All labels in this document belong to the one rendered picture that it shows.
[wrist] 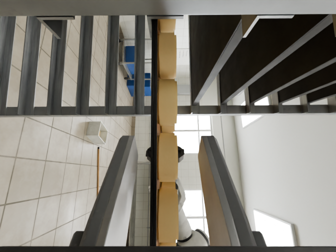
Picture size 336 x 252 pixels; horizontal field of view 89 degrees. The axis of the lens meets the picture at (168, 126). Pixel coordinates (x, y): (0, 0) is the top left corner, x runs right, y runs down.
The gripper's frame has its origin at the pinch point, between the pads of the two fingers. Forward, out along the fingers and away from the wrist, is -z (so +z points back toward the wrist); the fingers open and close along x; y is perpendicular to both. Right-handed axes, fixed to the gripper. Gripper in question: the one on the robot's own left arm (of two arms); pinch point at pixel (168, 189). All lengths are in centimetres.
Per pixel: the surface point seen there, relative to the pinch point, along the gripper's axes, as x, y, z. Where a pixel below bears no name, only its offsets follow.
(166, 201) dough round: -0.2, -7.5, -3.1
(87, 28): -28, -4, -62
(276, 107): 34, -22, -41
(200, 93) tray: 8.1, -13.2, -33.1
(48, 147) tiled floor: -105, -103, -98
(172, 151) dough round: 0.4, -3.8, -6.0
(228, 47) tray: 8.1, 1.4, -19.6
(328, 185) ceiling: 195, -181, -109
